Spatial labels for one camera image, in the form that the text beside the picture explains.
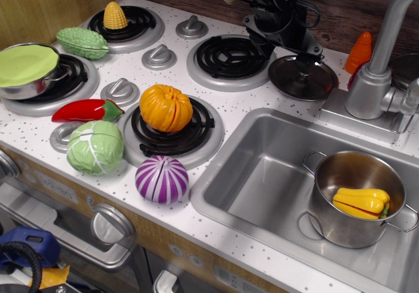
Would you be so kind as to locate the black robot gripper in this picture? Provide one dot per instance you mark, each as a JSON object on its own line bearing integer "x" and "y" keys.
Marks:
{"x": 289, "y": 30}

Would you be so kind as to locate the dark metal pot lid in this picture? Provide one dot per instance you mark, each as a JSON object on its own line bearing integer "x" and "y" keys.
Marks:
{"x": 303, "y": 79}

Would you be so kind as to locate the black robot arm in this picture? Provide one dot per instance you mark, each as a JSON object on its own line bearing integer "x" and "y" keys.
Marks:
{"x": 272, "y": 5}

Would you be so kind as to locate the back right stove burner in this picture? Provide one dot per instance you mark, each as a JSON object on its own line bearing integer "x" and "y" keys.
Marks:
{"x": 228, "y": 63}

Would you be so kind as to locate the stove burner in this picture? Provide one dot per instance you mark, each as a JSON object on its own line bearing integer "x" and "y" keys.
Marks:
{"x": 80, "y": 81}
{"x": 228, "y": 63}
{"x": 195, "y": 144}
{"x": 144, "y": 29}

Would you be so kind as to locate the silver stove knob top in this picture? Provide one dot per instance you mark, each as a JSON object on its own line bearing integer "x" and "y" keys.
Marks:
{"x": 192, "y": 28}

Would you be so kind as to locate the silver stove knob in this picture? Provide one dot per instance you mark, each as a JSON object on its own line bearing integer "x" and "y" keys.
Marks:
{"x": 159, "y": 58}
{"x": 122, "y": 92}
{"x": 192, "y": 28}
{"x": 61, "y": 135}

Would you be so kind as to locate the front right stove burner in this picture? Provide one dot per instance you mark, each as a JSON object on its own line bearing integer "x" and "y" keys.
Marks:
{"x": 195, "y": 144}

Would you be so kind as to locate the silver stove knob middle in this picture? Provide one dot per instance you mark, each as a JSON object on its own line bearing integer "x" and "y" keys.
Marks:
{"x": 159, "y": 58}

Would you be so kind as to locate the back left stove burner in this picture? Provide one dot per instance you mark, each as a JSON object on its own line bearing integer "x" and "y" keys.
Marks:
{"x": 144, "y": 29}

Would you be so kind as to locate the silver stove knob lower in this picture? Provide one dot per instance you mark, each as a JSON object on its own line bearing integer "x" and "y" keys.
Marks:
{"x": 122, "y": 92}

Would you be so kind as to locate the front left stove burner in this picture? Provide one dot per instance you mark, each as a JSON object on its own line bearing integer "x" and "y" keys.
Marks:
{"x": 80, "y": 81}

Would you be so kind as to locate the silver stove knob front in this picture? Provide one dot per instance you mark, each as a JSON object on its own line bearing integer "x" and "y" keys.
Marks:
{"x": 61, "y": 135}

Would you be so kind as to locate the small steel pot on stove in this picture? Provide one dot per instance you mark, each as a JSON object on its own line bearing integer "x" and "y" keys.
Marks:
{"x": 33, "y": 89}

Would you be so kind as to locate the red toy behind faucet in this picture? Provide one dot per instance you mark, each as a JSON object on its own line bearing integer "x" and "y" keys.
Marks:
{"x": 353, "y": 76}

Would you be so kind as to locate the orange toy carrot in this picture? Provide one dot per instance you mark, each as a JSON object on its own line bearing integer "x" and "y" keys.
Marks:
{"x": 360, "y": 53}

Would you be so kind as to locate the silver toy faucet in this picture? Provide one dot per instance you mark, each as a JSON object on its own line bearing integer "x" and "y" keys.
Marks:
{"x": 372, "y": 106}

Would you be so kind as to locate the silver toy sink basin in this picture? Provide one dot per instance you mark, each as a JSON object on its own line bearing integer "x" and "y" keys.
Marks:
{"x": 260, "y": 183}

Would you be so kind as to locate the steel pot in sink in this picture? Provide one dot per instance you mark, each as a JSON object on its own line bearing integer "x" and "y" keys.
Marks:
{"x": 356, "y": 170}

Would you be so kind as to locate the orange toy pumpkin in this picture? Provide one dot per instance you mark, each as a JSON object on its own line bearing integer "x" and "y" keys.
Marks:
{"x": 165, "y": 108}

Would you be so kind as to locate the yellow toy bell pepper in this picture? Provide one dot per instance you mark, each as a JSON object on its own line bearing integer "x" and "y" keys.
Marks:
{"x": 367, "y": 203}

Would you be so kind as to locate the purple striped toy onion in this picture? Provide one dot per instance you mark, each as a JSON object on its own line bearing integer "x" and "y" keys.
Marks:
{"x": 162, "y": 180}

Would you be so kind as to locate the yellow toy corn cob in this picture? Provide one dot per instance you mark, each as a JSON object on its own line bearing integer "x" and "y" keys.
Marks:
{"x": 114, "y": 17}

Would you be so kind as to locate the red toy chili pepper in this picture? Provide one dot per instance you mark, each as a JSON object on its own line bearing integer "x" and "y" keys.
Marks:
{"x": 88, "y": 110}

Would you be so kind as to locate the green toy cabbage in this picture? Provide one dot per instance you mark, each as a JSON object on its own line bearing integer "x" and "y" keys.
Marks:
{"x": 95, "y": 148}

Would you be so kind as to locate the green toy bitter gourd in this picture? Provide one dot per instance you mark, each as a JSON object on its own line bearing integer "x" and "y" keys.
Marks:
{"x": 83, "y": 42}

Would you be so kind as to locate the green plate in pot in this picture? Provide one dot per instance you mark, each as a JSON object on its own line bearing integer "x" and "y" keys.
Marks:
{"x": 27, "y": 63}

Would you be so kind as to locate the silver oven dial knob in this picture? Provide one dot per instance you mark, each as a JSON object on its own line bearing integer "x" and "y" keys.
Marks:
{"x": 8, "y": 167}

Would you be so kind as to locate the blue clamp tool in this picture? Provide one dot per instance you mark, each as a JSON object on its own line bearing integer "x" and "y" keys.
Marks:
{"x": 41, "y": 242}

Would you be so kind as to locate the yellow tape piece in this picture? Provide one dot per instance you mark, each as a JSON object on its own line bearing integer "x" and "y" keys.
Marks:
{"x": 52, "y": 276}

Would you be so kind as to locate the silver oven door handle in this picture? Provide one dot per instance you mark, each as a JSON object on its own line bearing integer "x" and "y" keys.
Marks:
{"x": 70, "y": 228}

